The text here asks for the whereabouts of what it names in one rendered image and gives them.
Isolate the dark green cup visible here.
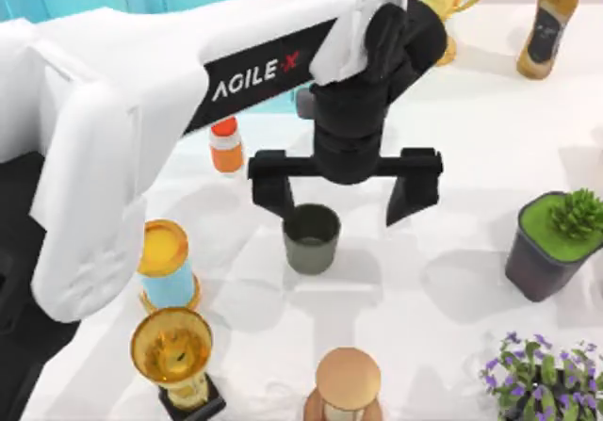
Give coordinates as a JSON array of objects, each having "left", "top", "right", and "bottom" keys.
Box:
[{"left": 282, "top": 203, "right": 342, "bottom": 276}]

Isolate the orange bottle with red cap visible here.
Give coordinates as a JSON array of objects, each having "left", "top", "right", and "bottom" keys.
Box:
[{"left": 208, "top": 116, "right": 246, "bottom": 175}]

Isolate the pale grey rounded box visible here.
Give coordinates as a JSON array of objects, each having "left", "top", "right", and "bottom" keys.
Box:
[{"left": 295, "top": 88, "right": 318, "bottom": 121}]

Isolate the yellow and light blue can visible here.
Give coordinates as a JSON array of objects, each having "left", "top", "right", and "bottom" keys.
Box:
[{"left": 137, "top": 219, "right": 202, "bottom": 312}]

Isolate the grey pot with green succulent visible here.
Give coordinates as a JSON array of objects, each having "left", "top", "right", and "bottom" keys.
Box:
[{"left": 504, "top": 188, "right": 603, "bottom": 304}]

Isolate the gold trophy with black base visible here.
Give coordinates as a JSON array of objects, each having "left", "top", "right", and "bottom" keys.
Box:
[{"left": 129, "top": 308, "right": 228, "bottom": 421}]

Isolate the brown bottle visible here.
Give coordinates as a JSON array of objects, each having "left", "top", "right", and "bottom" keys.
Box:
[{"left": 515, "top": 0, "right": 580, "bottom": 80}]

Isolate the purple flower plant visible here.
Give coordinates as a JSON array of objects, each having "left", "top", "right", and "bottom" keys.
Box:
[{"left": 479, "top": 331, "right": 603, "bottom": 421}]

